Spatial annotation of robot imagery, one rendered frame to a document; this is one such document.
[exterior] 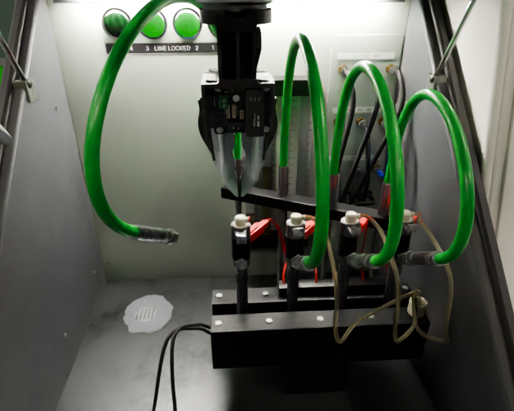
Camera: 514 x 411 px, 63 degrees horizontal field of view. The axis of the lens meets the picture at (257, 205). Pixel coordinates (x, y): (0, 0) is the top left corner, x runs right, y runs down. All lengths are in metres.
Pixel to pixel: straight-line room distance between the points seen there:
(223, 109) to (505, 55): 0.41
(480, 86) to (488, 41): 0.06
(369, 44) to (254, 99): 0.45
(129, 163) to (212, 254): 0.28
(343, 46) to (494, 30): 0.26
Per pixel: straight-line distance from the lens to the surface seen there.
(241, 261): 0.60
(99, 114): 0.41
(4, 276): 0.64
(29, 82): 0.72
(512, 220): 0.73
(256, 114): 0.42
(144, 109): 0.84
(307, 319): 0.68
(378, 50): 0.84
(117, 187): 0.91
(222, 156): 0.47
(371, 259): 0.52
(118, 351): 0.87
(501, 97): 0.69
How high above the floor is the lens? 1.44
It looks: 28 degrees down
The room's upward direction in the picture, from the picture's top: straight up
